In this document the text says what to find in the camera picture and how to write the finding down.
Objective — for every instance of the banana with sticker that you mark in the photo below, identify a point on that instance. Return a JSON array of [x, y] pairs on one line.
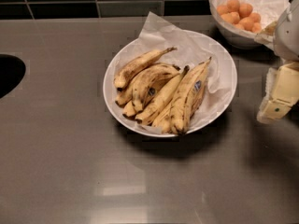
[[188, 88]]

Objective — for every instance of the long central yellow banana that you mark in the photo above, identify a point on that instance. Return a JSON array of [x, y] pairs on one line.
[[161, 100]]

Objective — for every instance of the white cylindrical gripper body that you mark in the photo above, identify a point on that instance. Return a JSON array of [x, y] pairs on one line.
[[287, 34]]

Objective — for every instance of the white paper in orange bowl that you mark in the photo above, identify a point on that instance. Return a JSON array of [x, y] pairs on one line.
[[239, 21]]

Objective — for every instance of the small lower left banana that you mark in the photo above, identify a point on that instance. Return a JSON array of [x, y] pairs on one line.
[[129, 110]]

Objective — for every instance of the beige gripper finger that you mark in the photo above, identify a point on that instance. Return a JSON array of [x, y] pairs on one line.
[[266, 35], [281, 92]]

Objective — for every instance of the large white bowl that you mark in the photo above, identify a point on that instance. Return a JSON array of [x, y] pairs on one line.
[[218, 87]]

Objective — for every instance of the banana under right banana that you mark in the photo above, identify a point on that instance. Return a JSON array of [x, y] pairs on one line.
[[163, 120]]

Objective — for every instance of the middle brown spotted banana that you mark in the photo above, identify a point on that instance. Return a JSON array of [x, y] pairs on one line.
[[154, 73]]

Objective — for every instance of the small orange fruits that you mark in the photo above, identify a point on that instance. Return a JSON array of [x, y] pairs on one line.
[[239, 15]]

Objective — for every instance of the white paper liner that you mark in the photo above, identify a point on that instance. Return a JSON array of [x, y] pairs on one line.
[[190, 44]]

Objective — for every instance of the top left spotted banana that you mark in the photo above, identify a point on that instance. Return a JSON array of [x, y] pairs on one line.
[[136, 65]]

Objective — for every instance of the white bowl of oranges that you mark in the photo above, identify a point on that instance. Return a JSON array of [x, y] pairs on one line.
[[270, 10]]

